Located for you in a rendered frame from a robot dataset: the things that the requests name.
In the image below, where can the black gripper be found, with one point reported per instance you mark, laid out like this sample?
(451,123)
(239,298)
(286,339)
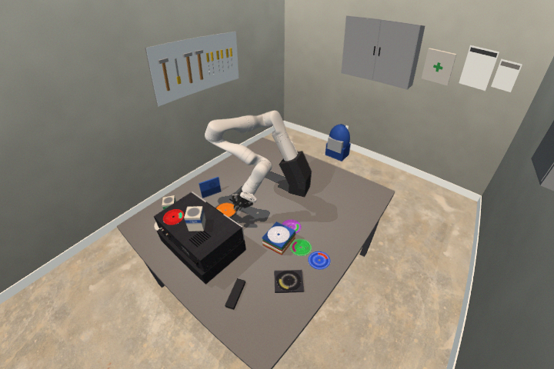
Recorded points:
(240,199)

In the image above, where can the white cd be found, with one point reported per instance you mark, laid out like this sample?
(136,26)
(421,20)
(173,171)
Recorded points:
(284,234)

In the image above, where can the green cd with pink label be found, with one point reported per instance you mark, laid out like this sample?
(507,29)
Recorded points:
(295,247)

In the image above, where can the purple cd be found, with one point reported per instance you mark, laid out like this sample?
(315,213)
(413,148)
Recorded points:
(295,225)

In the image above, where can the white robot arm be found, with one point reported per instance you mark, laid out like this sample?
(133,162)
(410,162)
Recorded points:
(263,166)

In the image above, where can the blue cd with orange label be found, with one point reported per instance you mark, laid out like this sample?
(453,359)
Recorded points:
(313,260)

